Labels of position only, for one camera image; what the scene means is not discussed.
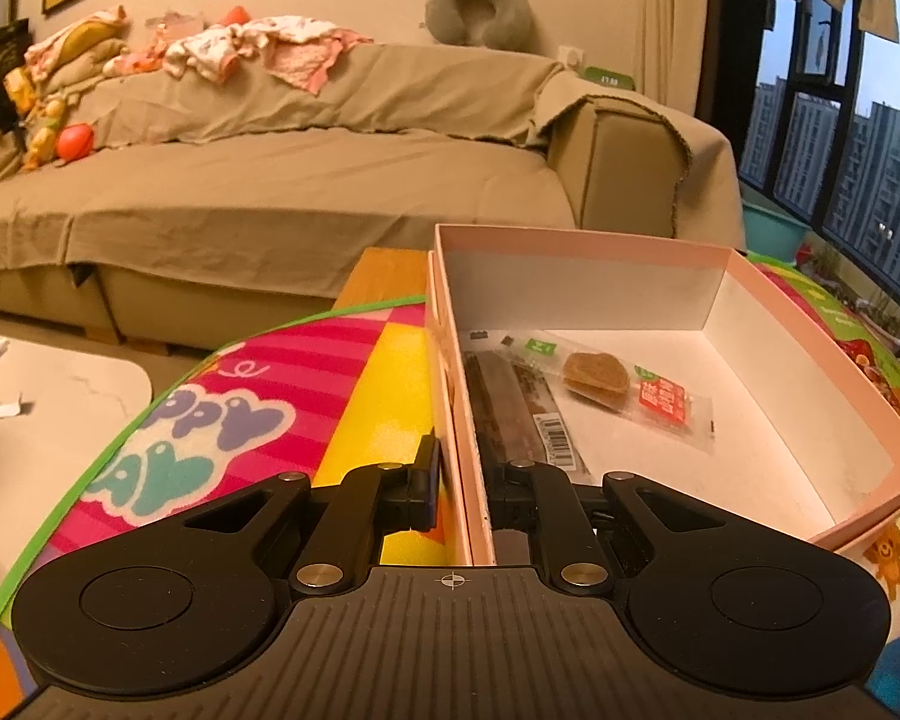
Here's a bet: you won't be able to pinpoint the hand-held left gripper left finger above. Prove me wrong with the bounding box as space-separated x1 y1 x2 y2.
182 435 445 601

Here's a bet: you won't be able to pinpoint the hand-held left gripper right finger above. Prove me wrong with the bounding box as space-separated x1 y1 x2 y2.
486 460 730 602

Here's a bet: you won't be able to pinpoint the pink cardboard box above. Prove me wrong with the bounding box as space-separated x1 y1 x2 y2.
426 223 900 568

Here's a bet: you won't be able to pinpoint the brown snack bar packet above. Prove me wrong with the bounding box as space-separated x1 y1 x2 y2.
463 330 595 485

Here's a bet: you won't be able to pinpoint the heart cookie clear packet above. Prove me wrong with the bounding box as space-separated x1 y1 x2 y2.
525 334 716 455

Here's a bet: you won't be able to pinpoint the colourful cartoon play mat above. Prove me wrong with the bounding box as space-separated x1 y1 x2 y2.
0 251 900 720

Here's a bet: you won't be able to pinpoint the wooden table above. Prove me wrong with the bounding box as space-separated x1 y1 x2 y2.
333 247 430 310

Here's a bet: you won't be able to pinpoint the beige sofa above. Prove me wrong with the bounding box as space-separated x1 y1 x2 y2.
0 37 747 352

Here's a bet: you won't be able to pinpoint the beige sofa cover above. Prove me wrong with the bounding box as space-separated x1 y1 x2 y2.
0 41 747 280

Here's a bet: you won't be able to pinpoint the teal plastic bucket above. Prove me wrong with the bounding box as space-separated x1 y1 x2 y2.
740 202 812 265

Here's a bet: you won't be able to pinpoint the white low table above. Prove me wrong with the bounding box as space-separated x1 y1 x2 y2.
0 328 154 470

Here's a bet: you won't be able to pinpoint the grey neck pillow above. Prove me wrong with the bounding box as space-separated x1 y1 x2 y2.
424 0 539 55

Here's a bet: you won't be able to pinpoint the pink and white clothes pile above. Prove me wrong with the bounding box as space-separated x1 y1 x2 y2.
105 6 376 96

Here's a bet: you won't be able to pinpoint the orange ball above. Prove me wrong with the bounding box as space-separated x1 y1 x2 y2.
55 123 95 163

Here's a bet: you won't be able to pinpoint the black framed window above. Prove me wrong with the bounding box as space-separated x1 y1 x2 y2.
739 0 900 320

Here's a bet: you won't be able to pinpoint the yellow plush toy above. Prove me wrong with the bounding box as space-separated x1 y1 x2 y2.
16 66 70 170

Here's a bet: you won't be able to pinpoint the folded yellow beige blankets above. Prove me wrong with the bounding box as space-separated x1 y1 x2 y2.
22 6 130 91

